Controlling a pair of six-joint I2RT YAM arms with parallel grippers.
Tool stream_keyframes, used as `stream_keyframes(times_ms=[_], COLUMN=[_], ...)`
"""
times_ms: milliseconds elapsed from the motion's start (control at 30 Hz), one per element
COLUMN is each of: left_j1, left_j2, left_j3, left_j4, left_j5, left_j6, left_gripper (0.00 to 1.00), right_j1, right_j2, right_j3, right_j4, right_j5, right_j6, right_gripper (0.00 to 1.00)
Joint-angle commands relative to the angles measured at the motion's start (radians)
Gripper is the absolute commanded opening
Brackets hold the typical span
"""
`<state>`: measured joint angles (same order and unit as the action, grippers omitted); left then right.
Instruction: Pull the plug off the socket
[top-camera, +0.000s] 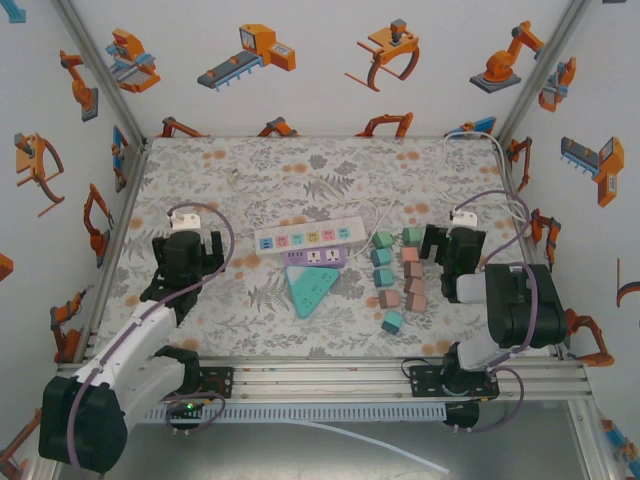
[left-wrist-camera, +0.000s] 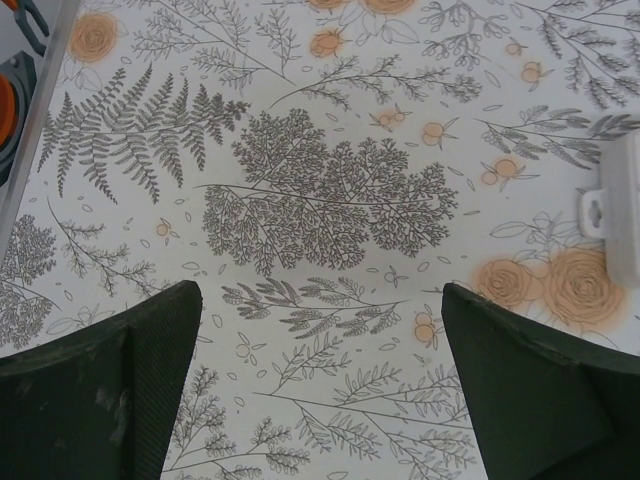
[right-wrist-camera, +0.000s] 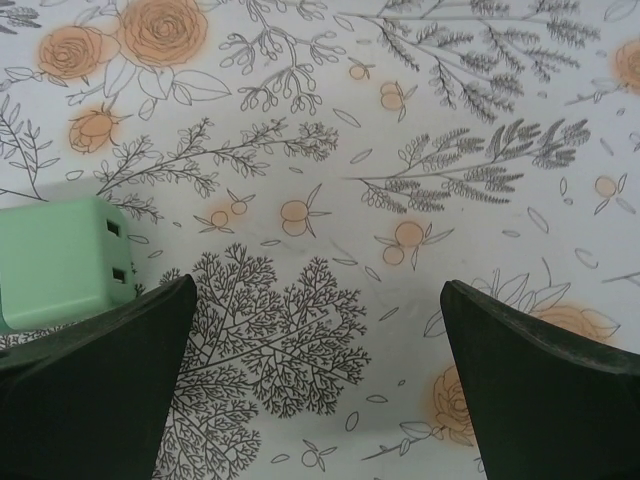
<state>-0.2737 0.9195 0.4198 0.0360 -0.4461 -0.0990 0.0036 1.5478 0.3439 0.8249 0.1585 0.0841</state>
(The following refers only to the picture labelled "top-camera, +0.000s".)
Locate long white power strip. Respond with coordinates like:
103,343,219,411
253,215,365,259

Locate teal triangular power strip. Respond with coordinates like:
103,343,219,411
284,264,341,320

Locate purple power strip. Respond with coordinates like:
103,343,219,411
283,245,349,270

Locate floral patterned table mat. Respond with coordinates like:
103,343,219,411
92,135,560,359

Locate aluminium table edge rails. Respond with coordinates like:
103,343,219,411
49,355,591,404

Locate white plastic tube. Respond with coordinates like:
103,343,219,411
287,419,451,475

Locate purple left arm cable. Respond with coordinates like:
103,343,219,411
67,202,236,474

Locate thick white power cord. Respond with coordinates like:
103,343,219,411
428,130,534,239

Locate thin white power cord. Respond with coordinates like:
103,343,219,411
344,177,454,261

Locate aluminium table side rail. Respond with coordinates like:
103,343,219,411
74,139,151,364
497,142,564,360

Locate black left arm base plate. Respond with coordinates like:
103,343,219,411
144,366,236,400

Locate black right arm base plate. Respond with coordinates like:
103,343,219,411
408,363,501,401

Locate aluminium frame post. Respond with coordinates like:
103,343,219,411
52,0,151,146
493,0,597,146

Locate grey slotted cable duct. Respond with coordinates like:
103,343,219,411
144,403,448,423

